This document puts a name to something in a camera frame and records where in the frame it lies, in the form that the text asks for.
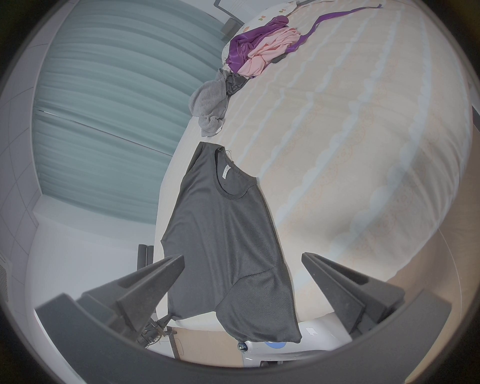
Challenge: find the white printed pillow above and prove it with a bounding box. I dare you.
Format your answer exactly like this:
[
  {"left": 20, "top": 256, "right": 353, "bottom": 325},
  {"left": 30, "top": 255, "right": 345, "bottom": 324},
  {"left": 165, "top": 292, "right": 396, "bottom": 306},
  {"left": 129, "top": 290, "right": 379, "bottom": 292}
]
[{"left": 220, "top": 0, "right": 301, "bottom": 70}]

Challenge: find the black shiny garment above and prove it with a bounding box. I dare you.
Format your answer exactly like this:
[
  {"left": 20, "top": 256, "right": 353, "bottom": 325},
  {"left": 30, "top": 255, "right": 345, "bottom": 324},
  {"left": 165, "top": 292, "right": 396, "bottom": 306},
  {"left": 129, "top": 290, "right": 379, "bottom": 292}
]
[{"left": 224, "top": 71, "right": 250, "bottom": 94}]

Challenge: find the blue-green curtain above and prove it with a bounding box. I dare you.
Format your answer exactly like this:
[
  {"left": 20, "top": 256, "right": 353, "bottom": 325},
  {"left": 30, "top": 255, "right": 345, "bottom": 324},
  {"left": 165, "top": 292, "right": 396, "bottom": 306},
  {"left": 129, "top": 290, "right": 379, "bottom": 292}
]
[
  {"left": 35, "top": 0, "right": 229, "bottom": 154},
  {"left": 34, "top": 109, "right": 184, "bottom": 226}
]

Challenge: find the grey garment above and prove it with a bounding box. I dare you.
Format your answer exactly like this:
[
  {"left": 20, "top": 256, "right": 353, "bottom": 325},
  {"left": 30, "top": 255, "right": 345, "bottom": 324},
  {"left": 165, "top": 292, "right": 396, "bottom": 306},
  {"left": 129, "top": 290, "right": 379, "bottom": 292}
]
[{"left": 188, "top": 69, "right": 230, "bottom": 137}]

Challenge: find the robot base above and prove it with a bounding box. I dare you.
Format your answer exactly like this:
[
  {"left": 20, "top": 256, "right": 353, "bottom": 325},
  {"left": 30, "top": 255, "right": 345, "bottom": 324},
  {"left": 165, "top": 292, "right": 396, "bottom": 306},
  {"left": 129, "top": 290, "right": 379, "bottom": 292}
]
[{"left": 236, "top": 313, "right": 353, "bottom": 370}]

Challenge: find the bed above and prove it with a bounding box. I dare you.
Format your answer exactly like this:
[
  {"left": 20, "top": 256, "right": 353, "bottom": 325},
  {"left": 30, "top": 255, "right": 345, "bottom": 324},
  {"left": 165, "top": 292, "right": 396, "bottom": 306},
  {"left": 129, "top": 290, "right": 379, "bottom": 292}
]
[{"left": 154, "top": 0, "right": 474, "bottom": 368}]

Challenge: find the black T-shirt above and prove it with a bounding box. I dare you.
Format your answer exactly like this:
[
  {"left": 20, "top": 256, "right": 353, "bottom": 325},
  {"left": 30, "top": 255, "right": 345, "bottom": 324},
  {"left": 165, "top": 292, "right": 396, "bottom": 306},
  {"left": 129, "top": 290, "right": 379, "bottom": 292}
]
[{"left": 160, "top": 142, "right": 302, "bottom": 344}]

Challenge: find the purple garment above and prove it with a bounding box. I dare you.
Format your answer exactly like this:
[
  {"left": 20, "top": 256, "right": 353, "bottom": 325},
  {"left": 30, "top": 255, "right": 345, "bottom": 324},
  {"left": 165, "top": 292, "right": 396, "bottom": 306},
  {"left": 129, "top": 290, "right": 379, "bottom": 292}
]
[{"left": 228, "top": 4, "right": 383, "bottom": 74}]

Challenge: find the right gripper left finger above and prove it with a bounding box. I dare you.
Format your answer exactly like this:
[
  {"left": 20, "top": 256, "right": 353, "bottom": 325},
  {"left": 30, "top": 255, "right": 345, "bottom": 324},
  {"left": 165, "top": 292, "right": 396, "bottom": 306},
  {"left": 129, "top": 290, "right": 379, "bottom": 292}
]
[{"left": 77, "top": 254, "right": 186, "bottom": 334}]

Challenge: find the grey bedside table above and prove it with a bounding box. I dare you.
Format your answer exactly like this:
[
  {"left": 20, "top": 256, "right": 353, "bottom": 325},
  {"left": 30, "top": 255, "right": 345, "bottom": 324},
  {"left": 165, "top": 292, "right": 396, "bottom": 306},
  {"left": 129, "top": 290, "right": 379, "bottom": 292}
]
[{"left": 221, "top": 19, "right": 241, "bottom": 40}]

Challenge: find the pink garment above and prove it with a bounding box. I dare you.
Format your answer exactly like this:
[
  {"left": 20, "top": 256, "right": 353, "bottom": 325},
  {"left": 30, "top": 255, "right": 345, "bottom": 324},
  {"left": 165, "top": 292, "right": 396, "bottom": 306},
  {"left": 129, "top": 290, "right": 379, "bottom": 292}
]
[{"left": 238, "top": 28, "right": 302, "bottom": 77}]

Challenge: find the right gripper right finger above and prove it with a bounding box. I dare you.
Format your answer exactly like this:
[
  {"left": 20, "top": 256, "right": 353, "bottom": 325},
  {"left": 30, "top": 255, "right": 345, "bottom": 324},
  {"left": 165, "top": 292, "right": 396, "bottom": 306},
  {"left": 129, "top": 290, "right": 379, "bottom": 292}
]
[{"left": 302, "top": 252, "right": 406, "bottom": 336}]

